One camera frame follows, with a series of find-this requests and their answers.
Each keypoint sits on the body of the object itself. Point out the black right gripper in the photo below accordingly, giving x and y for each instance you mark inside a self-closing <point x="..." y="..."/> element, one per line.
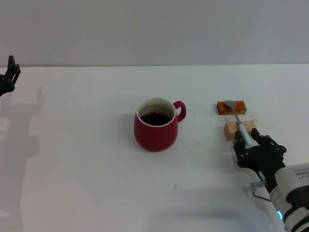
<point x="262" y="159"/>

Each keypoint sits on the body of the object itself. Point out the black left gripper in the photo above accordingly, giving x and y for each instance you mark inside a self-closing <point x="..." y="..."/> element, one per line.
<point x="5" y="84"/>

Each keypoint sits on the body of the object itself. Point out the light wooden block with notch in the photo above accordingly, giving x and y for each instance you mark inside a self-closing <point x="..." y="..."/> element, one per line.
<point x="230" y="130"/>

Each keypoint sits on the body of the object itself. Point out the red ceramic mug with coffee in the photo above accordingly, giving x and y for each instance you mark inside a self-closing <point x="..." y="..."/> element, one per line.
<point x="155" y="136"/>

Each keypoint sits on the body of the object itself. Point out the orange-brown wooden block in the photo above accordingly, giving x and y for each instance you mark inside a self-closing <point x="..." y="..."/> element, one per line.
<point x="223" y="108"/>

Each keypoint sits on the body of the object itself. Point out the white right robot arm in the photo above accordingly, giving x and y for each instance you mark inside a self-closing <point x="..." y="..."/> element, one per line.
<point x="294" y="193"/>

